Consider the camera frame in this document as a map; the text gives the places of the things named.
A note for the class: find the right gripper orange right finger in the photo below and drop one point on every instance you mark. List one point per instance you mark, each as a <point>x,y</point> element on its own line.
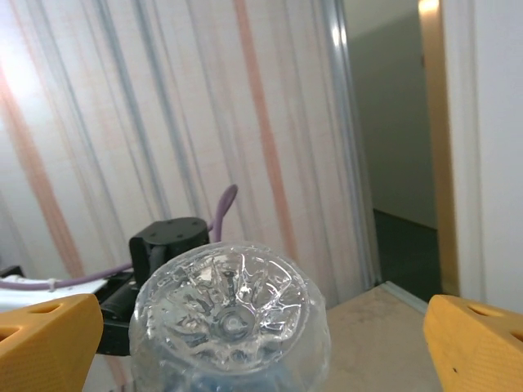
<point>474,351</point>

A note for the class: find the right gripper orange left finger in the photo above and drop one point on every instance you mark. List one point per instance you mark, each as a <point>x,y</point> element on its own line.
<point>49,351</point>

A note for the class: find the long blue label water bottle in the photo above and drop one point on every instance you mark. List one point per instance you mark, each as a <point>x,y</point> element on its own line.
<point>229,318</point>

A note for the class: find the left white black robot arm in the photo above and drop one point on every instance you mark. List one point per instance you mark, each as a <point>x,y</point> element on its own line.
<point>24,298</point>

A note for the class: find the tan wooden door jamb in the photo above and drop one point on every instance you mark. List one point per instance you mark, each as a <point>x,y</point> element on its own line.
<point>441,163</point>

